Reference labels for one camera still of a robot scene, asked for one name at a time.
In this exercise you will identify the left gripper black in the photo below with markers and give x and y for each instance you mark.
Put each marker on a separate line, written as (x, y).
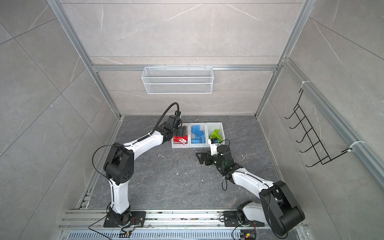
(183, 130)

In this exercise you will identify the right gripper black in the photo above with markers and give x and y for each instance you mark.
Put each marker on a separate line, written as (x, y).
(208, 155)

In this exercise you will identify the red lego brick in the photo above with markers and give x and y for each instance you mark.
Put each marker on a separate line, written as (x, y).
(183, 140)

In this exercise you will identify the blue lego brick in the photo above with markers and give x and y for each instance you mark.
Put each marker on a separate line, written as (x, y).
(195, 128)
(198, 140)
(200, 134)

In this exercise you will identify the white three-compartment bin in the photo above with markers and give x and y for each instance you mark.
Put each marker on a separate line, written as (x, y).
(208, 128)

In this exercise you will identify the blue lego brick top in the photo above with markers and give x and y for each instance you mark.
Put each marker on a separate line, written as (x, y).
(200, 134)

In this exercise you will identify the green lego brick bottom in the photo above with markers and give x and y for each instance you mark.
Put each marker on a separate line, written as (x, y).
(216, 137)

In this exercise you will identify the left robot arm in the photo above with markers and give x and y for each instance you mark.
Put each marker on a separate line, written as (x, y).
(119, 165)

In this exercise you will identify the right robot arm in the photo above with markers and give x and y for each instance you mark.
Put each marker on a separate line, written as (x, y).
(279, 208)

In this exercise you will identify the white wire mesh basket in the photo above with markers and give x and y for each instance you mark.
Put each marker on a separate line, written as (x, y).
(178, 80)

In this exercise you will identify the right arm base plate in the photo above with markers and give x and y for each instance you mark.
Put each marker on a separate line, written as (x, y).
(235, 218)

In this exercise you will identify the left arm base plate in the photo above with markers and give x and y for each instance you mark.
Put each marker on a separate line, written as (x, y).
(126, 219)

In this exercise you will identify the black wire hook rack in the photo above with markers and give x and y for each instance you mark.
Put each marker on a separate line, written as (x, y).
(310, 135)

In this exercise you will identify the aluminium front rail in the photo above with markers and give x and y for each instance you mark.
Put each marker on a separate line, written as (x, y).
(194, 224)

